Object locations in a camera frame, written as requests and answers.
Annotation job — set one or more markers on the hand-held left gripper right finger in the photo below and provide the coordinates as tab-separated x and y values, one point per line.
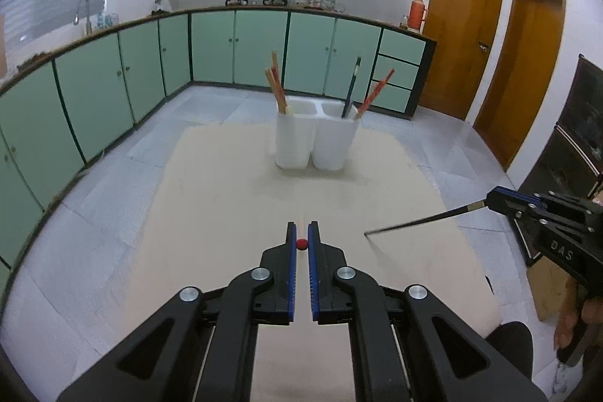
313	275

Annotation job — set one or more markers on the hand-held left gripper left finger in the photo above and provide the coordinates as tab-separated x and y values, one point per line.
293	275

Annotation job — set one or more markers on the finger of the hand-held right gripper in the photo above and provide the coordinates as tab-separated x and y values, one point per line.
506	205
513	193

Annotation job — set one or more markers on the red-tipped chopstick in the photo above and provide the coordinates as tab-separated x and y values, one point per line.
302	243

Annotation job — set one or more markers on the black chopstick with silver band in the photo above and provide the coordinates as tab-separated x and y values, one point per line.
424	220
352	86

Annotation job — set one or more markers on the white two-compartment utensil holder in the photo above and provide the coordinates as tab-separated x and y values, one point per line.
315	138

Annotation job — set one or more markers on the wooden chopstick with red band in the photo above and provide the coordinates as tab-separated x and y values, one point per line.
278	77
274	89

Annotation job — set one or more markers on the person's right hand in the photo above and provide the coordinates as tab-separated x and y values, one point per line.
567	322

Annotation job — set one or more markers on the cardboard box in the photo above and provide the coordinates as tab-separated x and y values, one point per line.
549	293

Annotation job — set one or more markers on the dark cabinet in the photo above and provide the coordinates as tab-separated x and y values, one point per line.
572	138

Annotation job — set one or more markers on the person's knee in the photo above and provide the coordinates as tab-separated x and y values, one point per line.
511	350

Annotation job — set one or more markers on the wooden door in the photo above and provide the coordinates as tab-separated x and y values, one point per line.
464	30
523	72

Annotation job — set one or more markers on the orange thermos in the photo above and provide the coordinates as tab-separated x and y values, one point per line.
417	13

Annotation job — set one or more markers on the row of glass jars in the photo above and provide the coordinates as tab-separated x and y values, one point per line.
320	1

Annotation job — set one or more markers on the green base cabinets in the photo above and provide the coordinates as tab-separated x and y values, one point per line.
85	91

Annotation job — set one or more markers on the metal sink faucet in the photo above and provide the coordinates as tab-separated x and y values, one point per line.
82	11

